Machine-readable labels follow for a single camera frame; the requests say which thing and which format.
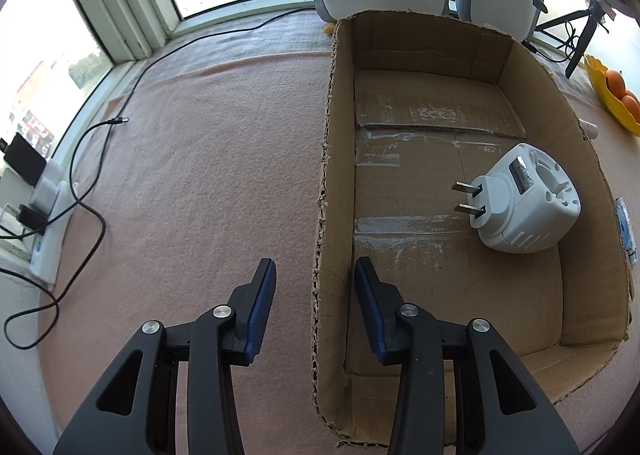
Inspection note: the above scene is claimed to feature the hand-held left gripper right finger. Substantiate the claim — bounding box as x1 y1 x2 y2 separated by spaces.
354 256 581 455

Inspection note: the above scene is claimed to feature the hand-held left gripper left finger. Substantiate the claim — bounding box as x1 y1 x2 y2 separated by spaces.
52 257 277 455

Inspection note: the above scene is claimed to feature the cardboard box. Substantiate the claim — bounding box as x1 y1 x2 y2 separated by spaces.
311 10 631 448

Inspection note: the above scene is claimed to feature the white travel plug adapter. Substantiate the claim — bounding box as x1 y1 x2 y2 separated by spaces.
452 142 582 254

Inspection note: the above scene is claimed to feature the white power strip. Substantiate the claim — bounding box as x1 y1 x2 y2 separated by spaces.
27 175 81 286

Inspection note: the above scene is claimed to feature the white plugged-in charger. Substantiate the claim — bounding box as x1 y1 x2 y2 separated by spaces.
30 160 63 216

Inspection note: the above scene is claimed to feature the black plugged-in charger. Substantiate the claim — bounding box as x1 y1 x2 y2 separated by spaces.
17 204 48 236

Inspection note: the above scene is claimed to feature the blue white packet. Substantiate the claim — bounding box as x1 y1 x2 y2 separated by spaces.
616 195 640 266

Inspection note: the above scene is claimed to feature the yellow bowl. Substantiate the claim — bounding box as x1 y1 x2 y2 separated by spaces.
584 55 640 137

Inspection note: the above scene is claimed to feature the black tripod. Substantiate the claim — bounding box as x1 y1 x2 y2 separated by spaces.
532 0 608 80

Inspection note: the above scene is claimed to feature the black cable with connector tip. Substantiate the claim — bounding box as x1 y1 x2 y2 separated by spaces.
2 116 130 350

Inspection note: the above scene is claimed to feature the long black cable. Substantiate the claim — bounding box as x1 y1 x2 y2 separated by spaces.
117 6 316 118

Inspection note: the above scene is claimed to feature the white window frame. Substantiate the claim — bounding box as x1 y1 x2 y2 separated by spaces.
0 0 321 81

